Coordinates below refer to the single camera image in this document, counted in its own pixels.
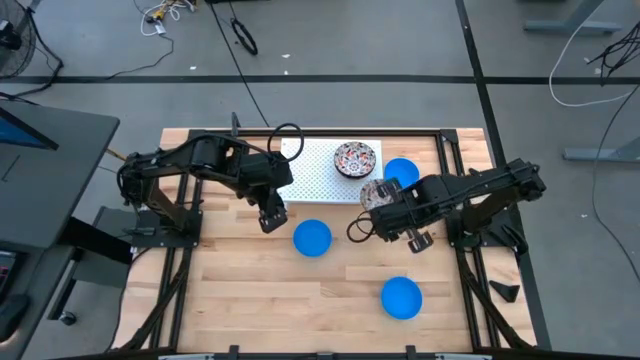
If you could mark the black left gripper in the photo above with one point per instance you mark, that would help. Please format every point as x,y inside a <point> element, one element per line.
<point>272,200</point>

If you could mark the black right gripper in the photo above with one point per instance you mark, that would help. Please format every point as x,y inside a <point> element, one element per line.
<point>410,230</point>

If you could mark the blue plastic mini bowl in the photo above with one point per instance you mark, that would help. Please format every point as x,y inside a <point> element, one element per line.
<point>401,298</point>
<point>402,170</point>
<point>312,238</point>

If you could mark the floral patterned ceramic bowl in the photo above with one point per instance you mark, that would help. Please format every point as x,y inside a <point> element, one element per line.
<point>355,160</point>
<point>370,195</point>

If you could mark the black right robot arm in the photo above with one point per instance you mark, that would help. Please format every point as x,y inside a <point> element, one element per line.
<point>475,187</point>

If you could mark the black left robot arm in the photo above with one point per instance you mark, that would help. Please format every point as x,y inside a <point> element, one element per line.
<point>165,160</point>

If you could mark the white perforated metal rack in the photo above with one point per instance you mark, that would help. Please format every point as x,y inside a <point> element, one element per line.
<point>315,175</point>

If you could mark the dark desk base leg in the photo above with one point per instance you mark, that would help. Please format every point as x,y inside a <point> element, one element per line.
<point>100,245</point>

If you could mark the grey metal table foot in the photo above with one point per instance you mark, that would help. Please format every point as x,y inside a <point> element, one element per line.
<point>570,26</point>
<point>600,154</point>

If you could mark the dark grey desk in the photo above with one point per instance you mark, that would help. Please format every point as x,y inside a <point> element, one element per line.
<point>60,145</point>

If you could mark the black caster wheel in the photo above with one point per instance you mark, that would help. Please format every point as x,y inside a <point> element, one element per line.
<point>67,318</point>

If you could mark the small lit display panel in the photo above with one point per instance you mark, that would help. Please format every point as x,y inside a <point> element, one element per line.
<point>6,272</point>

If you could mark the monitor with blue screen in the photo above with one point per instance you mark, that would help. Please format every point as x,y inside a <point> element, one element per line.
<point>15,132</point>

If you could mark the black floor fan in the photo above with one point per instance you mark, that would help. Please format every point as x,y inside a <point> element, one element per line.
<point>15,55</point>

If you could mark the small black bracket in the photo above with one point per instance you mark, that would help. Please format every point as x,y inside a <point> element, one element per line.
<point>474,172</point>

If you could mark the black triangular bracket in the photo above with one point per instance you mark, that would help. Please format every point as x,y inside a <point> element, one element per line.
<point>507,292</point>

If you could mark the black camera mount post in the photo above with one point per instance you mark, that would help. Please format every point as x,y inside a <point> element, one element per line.
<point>235,125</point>

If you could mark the black frame clamp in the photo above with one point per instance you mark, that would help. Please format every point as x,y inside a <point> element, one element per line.
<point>233,352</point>
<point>411,352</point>

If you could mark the black aluminium table frame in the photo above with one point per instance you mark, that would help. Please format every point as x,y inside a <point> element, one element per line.
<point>400,133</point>

